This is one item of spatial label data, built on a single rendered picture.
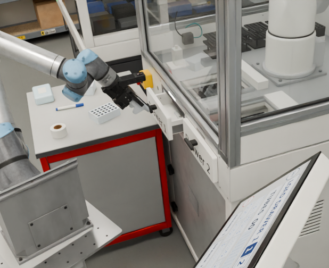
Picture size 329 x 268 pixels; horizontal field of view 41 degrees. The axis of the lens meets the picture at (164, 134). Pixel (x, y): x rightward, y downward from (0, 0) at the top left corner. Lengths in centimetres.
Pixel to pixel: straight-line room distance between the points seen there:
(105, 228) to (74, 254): 14
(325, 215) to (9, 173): 116
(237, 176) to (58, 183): 56
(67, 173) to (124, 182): 81
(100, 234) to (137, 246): 99
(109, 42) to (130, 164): 78
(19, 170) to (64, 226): 23
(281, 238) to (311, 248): 106
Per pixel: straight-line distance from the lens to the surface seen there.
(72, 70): 150
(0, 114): 164
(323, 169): 104
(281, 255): 85
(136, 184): 219
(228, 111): 130
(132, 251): 247
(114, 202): 222
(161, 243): 248
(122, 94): 174
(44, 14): 545
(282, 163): 151
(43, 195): 138
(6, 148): 146
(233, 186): 147
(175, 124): 176
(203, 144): 155
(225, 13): 118
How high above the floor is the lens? 181
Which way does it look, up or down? 33 degrees down
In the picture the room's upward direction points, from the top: 6 degrees counter-clockwise
